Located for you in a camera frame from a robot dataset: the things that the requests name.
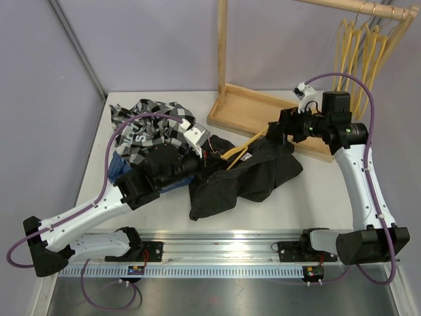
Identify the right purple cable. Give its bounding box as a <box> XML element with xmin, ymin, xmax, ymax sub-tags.
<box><xmin>304</xmin><ymin>72</ymin><xmax>397</xmax><ymax>286</ymax></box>

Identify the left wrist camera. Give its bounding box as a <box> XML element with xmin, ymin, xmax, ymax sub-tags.
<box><xmin>180</xmin><ymin>118</ymin><xmax>211</xmax><ymax>159</ymax></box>

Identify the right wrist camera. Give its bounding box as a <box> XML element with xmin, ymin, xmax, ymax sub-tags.
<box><xmin>293</xmin><ymin>82</ymin><xmax>316</xmax><ymax>114</ymax></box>

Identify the hanger of checkered shirt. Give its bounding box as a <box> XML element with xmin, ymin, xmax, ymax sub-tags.
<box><xmin>334</xmin><ymin>18</ymin><xmax>355</xmax><ymax>72</ymax></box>

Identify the yellow hanger of blue shirt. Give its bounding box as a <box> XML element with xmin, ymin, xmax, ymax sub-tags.
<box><xmin>351</xmin><ymin>22</ymin><xmax>387</xmax><ymax>120</ymax></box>

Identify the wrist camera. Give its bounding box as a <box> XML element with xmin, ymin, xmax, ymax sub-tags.
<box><xmin>180</xmin><ymin>118</ymin><xmax>211</xmax><ymax>159</ymax></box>
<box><xmin>293</xmin><ymin>82</ymin><xmax>316</xmax><ymax>114</ymax></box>

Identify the black pinstripe shirt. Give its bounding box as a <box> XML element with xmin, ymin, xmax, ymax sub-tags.
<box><xmin>189</xmin><ymin>133</ymin><xmax>303</xmax><ymax>221</ymax></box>

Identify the black white checkered shirt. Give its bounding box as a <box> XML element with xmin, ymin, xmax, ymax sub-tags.
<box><xmin>109</xmin><ymin>99</ymin><xmax>195</xmax><ymax>167</ymax></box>

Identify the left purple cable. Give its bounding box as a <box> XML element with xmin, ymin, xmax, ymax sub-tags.
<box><xmin>7</xmin><ymin>113</ymin><xmax>187</xmax><ymax>268</ymax></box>

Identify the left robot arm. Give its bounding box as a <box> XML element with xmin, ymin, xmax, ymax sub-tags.
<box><xmin>23</xmin><ymin>145</ymin><xmax>227</xmax><ymax>277</ymax></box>

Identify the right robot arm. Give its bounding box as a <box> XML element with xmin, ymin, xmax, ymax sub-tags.
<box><xmin>266</xmin><ymin>88</ymin><xmax>410</xmax><ymax>265</ymax></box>

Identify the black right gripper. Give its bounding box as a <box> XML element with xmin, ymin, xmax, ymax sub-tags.
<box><xmin>267</xmin><ymin>104</ymin><xmax>331</xmax><ymax>146</ymax></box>

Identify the aluminium corner frame post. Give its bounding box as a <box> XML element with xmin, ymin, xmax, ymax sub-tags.
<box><xmin>46</xmin><ymin>0</ymin><xmax>108</xmax><ymax>103</ymax></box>

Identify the aluminium rail base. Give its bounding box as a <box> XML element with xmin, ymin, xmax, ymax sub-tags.
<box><xmin>69</xmin><ymin>226</ymin><xmax>409</xmax><ymax>265</ymax></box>

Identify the blue plaid shirt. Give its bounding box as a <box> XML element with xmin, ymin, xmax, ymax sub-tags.
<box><xmin>107</xmin><ymin>151</ymin><xmax>194</xmax><ymax>194</ymax></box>

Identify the hanger of black shirt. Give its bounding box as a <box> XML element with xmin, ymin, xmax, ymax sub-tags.
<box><xmin>208</xmin><ymin>127</ymin><xmax>268</xmax><ymax>170</ymax></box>

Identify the hanger of plaid shirt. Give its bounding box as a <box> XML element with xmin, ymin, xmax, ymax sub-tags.
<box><xmin>344</xmin><ymin>20</ymin><xmax>362</xmax><ymax>76</ymax></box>

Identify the wooden clothes rack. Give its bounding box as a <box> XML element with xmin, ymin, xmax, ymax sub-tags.
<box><xmin>206</xmin><ymin>0</ymin><xmax>421</xmax><ymax>164</ymax></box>

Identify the purple cable under duct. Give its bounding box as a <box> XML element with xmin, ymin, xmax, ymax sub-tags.
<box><xmin>78</xmin><ymin>259</ymin><xmax>144</xmax><ymax>312</ymax></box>

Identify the white slotted cable duct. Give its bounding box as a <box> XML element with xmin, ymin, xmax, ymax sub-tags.
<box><xmin>59</xmin><ymin>264</ymin><xmax>303</xmax><ymax>278</ymax></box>

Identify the yellow hanger of white shirt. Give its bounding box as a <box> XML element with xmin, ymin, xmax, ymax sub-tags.
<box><xmin>355</xmin><ymin>26</ymin><xmax>401</xmax><ymax>119</ymax></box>

